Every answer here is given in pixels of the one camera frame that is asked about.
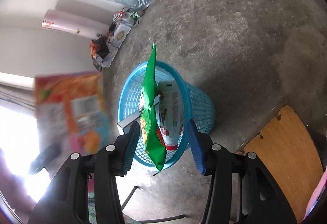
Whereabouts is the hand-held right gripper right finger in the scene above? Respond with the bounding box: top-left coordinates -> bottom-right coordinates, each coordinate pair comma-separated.
186,119 -> 298,224

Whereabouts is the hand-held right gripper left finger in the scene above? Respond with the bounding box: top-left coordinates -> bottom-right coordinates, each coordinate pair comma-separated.
28,121 -> 141,224

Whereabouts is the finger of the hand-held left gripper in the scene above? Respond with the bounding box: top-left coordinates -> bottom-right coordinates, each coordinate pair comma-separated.
29,143 -> 61,174

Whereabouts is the green chip bag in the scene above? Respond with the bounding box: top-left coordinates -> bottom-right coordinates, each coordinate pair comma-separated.
139,42 -> 168,172

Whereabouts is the blue plastic basket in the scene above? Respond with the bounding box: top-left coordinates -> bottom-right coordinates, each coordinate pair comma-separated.
118,61 -> 215,171

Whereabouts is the white bottle with red cap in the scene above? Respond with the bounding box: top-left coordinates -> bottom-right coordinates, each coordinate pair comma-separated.
155,80 -> 185,151

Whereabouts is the orange red snack bag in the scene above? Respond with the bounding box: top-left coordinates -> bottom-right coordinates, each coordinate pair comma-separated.
34,71 -> 113,154

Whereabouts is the wooden board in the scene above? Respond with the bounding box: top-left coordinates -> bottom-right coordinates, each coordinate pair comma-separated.
240,105 -> 324,217

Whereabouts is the black orange snack bag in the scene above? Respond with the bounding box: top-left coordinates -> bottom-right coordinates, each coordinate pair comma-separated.
90,36 -> 110,72

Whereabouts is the pink garment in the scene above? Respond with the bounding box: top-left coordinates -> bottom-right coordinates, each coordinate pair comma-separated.
305,170 -> 327,217

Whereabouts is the pink floral roll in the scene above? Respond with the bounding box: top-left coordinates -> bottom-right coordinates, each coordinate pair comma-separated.
42,9 -> 113,37

